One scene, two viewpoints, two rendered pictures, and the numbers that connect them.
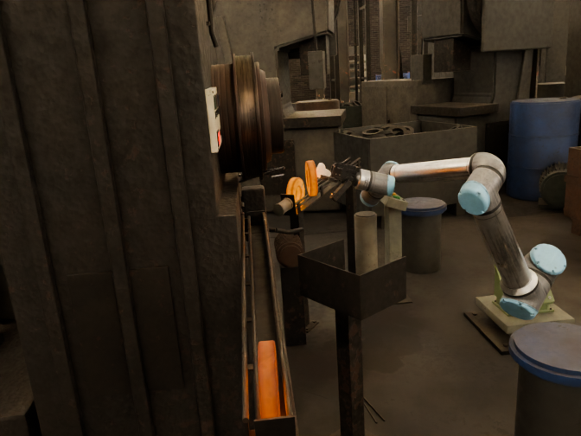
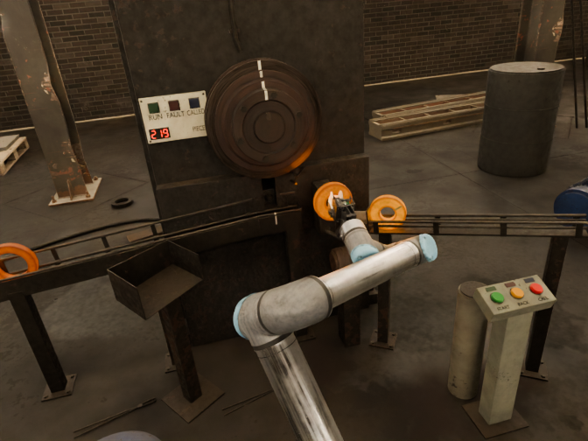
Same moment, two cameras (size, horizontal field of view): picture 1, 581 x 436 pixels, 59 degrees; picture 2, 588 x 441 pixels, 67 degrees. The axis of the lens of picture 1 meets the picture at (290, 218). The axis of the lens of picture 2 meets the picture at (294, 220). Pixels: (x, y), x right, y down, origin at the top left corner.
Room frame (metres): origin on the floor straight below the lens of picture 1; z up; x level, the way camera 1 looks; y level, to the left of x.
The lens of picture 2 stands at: (1.83, -1.65, 1.55)
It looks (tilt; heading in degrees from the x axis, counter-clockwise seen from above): 27 degrees down; 82
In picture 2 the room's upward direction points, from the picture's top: 5 degrees counter-clockwise
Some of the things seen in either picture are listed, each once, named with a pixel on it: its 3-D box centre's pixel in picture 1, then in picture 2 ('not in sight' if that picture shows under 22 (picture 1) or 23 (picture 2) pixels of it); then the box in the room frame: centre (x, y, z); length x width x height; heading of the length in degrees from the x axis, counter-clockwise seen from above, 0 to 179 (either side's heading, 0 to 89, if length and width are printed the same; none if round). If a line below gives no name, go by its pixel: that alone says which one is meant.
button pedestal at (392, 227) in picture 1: (392, 246); (504, 358); (2.71, -0.56, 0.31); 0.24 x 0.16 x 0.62; 4
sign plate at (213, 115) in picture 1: (214, 118); (176, 117); (1.64, 0.21, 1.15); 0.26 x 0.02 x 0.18; 4
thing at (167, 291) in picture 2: (354, 359); (172, 337); (1.50, -0.18, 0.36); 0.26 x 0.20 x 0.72; 39
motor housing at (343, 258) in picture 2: (291, 287); (356, 294); (2.32, 0.02, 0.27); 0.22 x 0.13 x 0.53; 4
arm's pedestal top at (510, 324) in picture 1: (521, 310); not in sight; (2.25, -1.08, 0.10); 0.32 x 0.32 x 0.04; 5
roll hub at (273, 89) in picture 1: (275, 116); (269, 126); (1.99, 0.03, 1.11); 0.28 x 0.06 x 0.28; 4
